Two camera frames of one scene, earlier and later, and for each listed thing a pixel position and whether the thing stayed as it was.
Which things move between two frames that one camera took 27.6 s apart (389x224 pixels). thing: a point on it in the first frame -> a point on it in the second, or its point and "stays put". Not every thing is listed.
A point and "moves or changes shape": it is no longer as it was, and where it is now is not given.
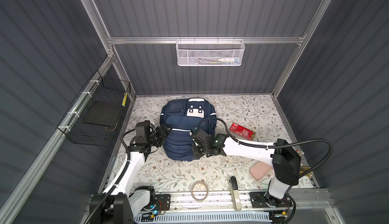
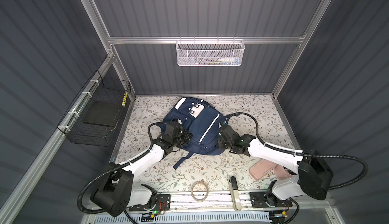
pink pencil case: x=257 y=170 stays put
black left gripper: x=161 y=134 -> x=186 y=137
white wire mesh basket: x=209 y=52 stays put
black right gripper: x=195 y=153 -> x=219 y=142
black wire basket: x=92 y=118 stays put
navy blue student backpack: x=183 y=115 moves or changes shape
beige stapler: x=235 y=193 stays put
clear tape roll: x=207 y=192 stays put
